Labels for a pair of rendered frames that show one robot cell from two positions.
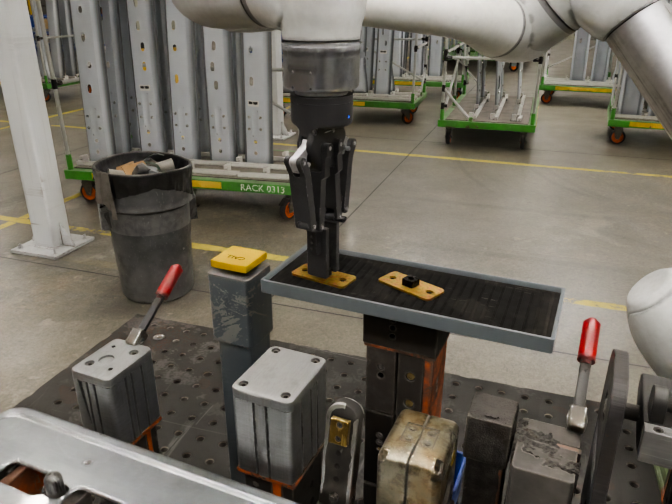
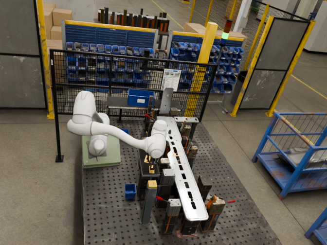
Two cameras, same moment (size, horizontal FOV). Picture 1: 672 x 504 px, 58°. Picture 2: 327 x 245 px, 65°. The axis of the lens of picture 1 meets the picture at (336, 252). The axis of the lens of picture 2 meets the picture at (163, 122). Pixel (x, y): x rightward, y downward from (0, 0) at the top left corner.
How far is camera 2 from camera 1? 2.29 m
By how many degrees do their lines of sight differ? 107
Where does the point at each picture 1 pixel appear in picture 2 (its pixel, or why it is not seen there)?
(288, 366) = (167, 171)
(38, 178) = not seen: outside the picture
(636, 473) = (104, 168)
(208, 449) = (138, 237)
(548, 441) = not seen: hidden behind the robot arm
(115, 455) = (182, 198)
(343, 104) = not seen: hidden behind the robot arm
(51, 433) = (186, 208)
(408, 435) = (166, 161)
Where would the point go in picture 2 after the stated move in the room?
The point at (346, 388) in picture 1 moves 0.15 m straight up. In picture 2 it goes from (101, 221) to (101, 209)
